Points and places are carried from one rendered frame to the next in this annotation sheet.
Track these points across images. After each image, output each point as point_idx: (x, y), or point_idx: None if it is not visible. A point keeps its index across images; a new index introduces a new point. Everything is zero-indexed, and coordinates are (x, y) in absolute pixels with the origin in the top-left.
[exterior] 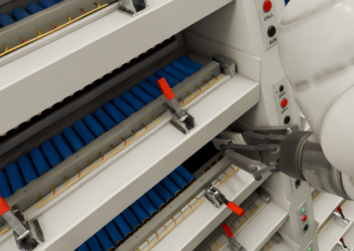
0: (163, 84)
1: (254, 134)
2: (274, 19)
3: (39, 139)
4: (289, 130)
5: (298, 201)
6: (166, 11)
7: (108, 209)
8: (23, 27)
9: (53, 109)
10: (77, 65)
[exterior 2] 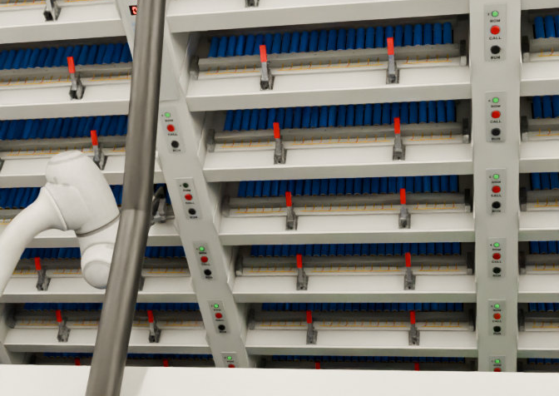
0: (92, 135)
1: (153, 202)
2: (179, 137)
3: None
4: (156, 213)
5: (210, 293)
6: (89, 105)
7: (33, 180)
8: (29, 75)
9: None
10: (35, 110)
